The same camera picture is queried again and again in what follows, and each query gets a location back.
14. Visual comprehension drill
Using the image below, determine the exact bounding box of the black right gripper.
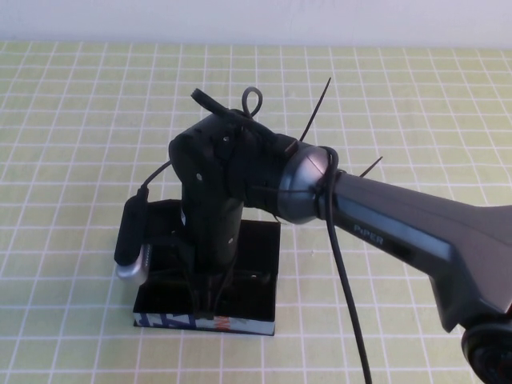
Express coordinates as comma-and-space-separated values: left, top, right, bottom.
182, 190, 246, 320

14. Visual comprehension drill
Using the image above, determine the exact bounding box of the black printed glasses case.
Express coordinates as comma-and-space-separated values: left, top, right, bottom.
131, 198, 281, 337

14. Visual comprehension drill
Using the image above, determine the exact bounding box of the black zip tie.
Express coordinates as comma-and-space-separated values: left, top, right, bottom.
358, 156, 384, 178
298, 77, 333, 142

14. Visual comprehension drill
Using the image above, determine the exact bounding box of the green checked tablecloth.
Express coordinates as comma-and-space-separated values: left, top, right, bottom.
0, 39, 512, 384

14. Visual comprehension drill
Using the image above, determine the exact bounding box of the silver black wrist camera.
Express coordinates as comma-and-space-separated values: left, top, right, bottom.
114, 190, 152, 286

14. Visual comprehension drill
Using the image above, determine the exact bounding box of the thin black camera cable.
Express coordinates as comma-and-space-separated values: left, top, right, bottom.
138, 159, 175, 199

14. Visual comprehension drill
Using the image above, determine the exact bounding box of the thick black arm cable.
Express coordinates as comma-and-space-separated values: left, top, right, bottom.
190, 86, 375, 384

